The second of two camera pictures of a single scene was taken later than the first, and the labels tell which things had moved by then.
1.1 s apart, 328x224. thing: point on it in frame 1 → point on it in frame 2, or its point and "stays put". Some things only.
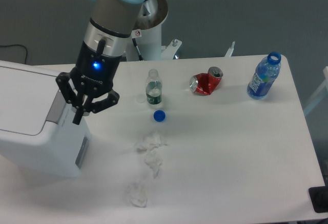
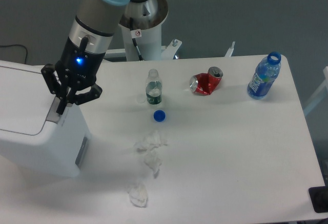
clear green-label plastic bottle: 154,87 stays put
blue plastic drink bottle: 266,72 stays put
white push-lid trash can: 37,137 stays put
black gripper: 94,72 → 77,68
